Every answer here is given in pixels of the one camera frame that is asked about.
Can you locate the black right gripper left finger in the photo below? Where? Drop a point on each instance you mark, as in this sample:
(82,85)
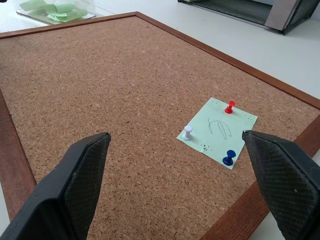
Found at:
(72,185)

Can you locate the red push pin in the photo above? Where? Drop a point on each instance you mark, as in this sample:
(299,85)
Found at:
(229,107)

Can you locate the clear plastic tray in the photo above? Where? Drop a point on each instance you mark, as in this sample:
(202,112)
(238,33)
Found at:
(50,15)

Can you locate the white push pin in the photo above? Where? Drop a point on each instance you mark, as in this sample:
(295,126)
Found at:
(187,133)

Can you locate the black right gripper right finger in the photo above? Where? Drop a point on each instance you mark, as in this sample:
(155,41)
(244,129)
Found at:
(287,180)

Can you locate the wood-framed cork board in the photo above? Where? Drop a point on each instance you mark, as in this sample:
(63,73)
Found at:
(125,100)

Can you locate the brown cardboard sheet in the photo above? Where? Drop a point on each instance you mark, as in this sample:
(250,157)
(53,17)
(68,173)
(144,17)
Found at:
(281,13)

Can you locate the blue push pin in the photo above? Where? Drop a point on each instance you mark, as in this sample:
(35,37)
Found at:
(229,158)

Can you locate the black mesh desk organizer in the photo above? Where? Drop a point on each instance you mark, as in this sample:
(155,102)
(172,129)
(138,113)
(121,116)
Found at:
(252,12)

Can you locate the green paper pieces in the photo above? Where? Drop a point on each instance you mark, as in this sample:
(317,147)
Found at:
(55,8)

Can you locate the light green paper note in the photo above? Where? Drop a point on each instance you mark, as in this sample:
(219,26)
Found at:
(215,130)

